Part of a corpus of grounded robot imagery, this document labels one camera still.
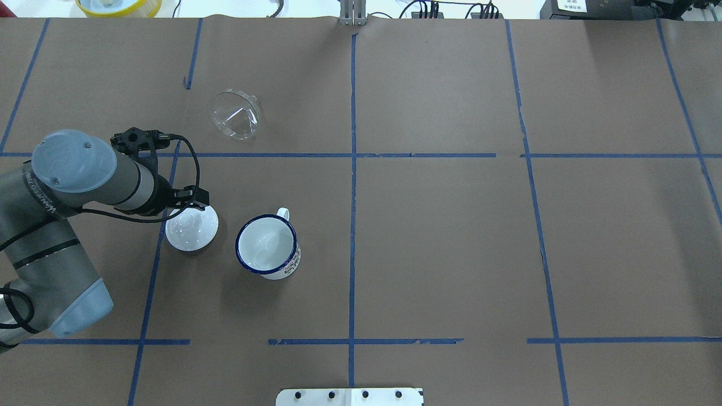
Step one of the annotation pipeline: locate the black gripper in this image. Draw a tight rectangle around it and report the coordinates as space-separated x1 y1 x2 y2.
135 169 210 217

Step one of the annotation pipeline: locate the white ceramic lid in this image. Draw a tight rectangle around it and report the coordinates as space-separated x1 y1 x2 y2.
165 206 219 252

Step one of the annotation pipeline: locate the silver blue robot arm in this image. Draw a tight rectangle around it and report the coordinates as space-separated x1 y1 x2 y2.
1 127 209 352

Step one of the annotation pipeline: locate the white enamel mug blue rim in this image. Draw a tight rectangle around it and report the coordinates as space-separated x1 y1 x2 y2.
235 208 302 280

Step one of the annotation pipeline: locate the yellow tape roll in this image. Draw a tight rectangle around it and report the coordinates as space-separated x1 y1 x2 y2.
75 1 163 18

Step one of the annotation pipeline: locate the black box white label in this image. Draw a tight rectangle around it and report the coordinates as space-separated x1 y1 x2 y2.
539 1 662 21

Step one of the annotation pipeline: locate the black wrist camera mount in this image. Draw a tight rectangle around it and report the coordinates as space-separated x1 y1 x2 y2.
110 127 172 173

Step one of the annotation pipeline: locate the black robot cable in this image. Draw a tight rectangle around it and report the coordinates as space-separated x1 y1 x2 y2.
0 133 202 333

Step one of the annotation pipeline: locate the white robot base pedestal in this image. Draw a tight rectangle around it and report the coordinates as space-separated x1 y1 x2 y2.
275 387 425 405

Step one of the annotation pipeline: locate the aluminium frame post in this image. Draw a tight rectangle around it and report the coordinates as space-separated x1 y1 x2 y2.
338 0 368 26

